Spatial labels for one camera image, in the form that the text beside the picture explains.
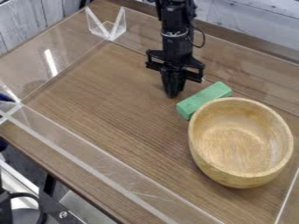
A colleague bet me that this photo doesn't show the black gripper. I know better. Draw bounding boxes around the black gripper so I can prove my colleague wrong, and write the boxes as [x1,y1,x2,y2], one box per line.
[144,30,207,99]

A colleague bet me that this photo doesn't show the green foam block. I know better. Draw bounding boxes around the green foam block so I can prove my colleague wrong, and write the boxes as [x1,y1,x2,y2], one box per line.
[176,81,232,120]

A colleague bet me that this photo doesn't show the brown wooden bowl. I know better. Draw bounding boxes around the brown wooden bowl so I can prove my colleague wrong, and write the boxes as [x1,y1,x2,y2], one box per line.
[188,97,295,189]

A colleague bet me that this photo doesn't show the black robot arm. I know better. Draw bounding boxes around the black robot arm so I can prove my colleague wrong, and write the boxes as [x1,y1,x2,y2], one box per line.
[146,0,206,98]

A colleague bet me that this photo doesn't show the blue object at left edge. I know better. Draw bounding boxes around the blue object at left edge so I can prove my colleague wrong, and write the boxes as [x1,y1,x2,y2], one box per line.
[0,93,15,102]

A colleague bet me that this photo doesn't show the black table leg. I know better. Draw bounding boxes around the black table leg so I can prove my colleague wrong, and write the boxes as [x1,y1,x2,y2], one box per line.
[43,174,56,196]

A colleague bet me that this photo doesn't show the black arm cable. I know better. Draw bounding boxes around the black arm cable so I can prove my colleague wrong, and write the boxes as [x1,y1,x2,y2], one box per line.
[188,26,207,49]

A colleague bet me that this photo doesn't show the clear acrylic corner bracket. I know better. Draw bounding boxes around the clear acrylic corner bracket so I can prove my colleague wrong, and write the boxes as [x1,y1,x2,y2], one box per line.
[84,7,127,41]

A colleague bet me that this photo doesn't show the black cable loop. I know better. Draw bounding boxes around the black cable loop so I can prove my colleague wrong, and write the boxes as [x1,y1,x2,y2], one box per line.
[0,192,49,224]

